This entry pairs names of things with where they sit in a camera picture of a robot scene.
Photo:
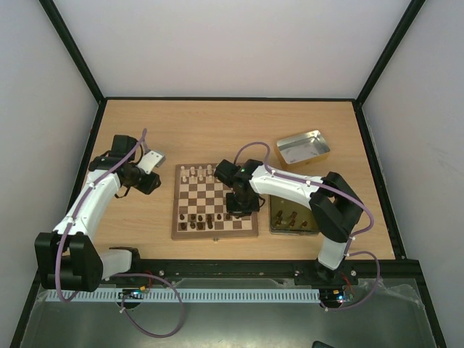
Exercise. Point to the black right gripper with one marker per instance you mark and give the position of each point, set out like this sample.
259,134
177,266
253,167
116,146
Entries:
242,207

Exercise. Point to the gold tin tray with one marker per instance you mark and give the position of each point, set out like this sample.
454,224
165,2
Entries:
290,218

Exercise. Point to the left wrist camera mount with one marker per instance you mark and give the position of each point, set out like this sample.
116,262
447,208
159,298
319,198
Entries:
150,161

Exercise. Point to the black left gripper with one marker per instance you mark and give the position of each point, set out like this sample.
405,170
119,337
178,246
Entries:
149,186

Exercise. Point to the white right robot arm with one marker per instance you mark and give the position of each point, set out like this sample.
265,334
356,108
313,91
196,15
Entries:
334,206

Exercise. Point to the silver tin lid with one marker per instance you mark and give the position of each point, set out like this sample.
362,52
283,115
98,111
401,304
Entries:
302,149

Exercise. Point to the wooden chessboard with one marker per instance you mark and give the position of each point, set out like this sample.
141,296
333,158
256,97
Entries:
197,191

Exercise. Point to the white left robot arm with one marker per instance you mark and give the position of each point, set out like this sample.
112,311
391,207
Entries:
66,256

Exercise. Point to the white slotted cable duct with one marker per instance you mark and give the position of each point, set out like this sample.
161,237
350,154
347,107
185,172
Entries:
160,295

